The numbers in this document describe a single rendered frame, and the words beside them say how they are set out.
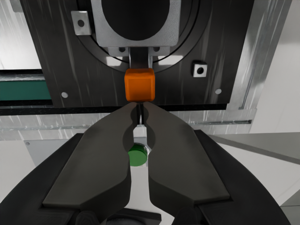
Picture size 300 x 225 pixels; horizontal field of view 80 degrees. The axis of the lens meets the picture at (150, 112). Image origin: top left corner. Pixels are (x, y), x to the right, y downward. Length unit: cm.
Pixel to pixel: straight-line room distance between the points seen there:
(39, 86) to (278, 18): 31
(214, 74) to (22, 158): 46
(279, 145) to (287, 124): 148
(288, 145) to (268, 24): 182
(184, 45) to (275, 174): 50
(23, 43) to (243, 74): 30
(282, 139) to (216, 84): 174
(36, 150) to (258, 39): 36
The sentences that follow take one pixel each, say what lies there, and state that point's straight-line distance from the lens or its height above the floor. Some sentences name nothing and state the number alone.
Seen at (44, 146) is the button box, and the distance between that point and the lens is 34.
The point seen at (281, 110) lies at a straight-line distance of 48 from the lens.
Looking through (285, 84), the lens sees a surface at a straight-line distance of 45.
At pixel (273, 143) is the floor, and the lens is 195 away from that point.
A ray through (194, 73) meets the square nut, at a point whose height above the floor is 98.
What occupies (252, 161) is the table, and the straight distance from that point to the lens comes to 55.
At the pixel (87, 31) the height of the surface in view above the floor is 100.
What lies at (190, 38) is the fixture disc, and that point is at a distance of 20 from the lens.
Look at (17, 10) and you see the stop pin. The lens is 26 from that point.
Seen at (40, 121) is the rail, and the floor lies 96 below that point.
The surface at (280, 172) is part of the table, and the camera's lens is 63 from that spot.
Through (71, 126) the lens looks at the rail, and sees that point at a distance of 30.
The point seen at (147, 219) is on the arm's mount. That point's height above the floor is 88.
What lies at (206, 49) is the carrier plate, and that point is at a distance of 23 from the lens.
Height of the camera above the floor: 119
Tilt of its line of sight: 59 degrees down
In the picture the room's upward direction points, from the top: 176 degrees clockwise
